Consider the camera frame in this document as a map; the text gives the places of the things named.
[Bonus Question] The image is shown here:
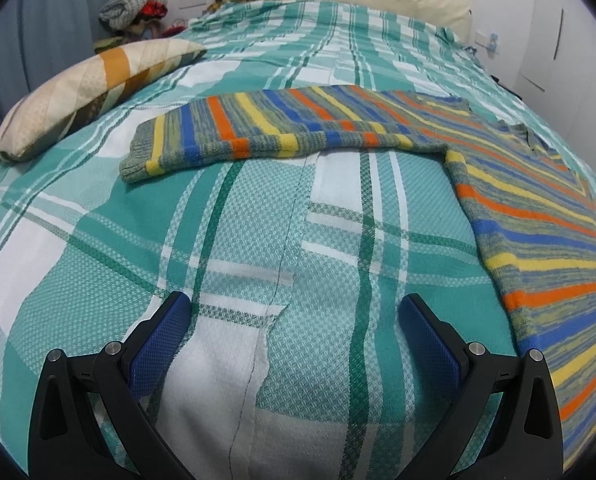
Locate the blue-grey curtain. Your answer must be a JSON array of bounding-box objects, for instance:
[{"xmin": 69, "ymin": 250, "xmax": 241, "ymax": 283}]
[{"xmin": 0, "ymin": 0, "xmax": 143, "ymax": 126}]

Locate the striped knit sweater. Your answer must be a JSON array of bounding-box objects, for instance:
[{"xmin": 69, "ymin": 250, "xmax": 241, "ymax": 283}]
[{"xmin": 119, "ymin": 85, "xmax": 596, "ymax": 471}]

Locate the green plaid bed blanket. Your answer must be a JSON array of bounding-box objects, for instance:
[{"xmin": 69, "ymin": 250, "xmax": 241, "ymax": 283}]
[{"xmin": 0, "ymin": 0, "xmax": 596, "ymax": 480}]

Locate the white wall socket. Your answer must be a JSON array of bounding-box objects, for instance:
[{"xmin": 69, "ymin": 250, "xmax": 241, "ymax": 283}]
[{"xmin": 473, "ymin": 30, "xmax": 501, "ymax": 56}]

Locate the beige striped pillow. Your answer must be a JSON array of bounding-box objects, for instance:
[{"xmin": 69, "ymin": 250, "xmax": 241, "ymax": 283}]
[{"xmin": 0, "ymin": 37, "xmax": 207, "ymax": 162}]

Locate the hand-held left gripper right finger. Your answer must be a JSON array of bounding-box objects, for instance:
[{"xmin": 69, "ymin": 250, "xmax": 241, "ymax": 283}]
[{"xmin": 398, "ymin": 294, "xmax": 564, "ymax": 480}]

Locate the pile of clothes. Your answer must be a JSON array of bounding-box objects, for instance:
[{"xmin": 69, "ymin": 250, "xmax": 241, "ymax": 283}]
[{"xmin": 92, "ymin": 0, "xmax": 179, "ymax": 53}]

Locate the white wardrobe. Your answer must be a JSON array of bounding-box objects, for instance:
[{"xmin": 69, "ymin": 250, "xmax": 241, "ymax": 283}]
[{"xmin": 498, "ymin": 0, "xmax": 596, "ymax": 186}]

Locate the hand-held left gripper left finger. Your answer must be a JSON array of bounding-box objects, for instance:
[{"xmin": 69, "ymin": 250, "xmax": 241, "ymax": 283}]
[{"xmin": 28, "ymin": 290, "xmax": 195, "ymax": 480}]

